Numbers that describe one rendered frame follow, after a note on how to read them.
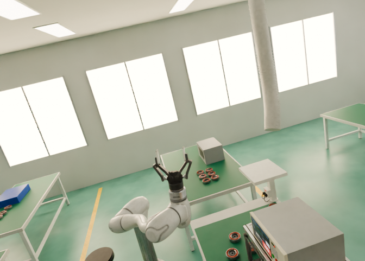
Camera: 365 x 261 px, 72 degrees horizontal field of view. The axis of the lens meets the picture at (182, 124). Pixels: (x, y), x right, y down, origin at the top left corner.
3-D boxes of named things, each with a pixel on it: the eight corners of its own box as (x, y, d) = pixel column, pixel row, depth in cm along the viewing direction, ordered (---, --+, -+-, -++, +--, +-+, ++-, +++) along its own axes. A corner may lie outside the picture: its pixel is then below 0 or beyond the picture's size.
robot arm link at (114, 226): (115, 219, 155) (130, 205, 166) (100, 223, 166) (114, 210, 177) (126, 237, 156) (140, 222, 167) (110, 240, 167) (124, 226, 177)
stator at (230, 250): (228, 262, 215) (227, 259, 214) (224, 253, 226) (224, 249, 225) (241, 258, 216) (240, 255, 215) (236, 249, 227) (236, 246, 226)
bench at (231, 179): (189, 254, 332) (176, 206, 312) (169, 188, 508) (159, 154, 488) (265, 228, 346) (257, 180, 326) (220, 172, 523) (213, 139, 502)
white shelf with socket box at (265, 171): (260, 222, 252) (254, 183, 240) (245, 203, 287) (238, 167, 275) (292, 211, 256) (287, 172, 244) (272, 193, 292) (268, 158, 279)
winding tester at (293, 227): (288, 283, 148) (283, 255, 142) (253, 235, 189) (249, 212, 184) (346, 261, 153) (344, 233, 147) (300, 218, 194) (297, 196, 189)
